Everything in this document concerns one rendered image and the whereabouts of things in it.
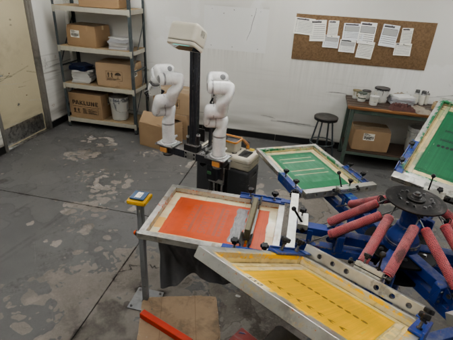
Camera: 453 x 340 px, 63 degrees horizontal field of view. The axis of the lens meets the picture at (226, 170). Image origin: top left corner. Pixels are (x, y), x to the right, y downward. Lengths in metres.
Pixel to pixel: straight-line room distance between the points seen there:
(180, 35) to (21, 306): 2.31
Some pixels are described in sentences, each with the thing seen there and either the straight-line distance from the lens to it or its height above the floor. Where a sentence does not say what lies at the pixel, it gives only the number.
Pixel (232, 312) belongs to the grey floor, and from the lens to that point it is 3.04.
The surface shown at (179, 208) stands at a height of 0.95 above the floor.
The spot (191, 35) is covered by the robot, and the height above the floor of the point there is 1.96.
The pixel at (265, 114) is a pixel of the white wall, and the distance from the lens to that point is 5.94.
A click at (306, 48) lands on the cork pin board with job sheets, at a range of 5.67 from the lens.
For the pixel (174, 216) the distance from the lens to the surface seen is 2.31.
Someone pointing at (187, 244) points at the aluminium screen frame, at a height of 0.98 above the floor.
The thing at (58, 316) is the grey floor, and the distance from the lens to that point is 3.17.
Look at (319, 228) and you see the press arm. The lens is 2.19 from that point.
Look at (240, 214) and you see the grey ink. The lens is 2.34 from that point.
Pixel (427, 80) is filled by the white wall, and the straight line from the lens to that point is 5.97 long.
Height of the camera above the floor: 2.27
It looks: 27 degrees down
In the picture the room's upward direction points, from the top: 3 degrees clockwise
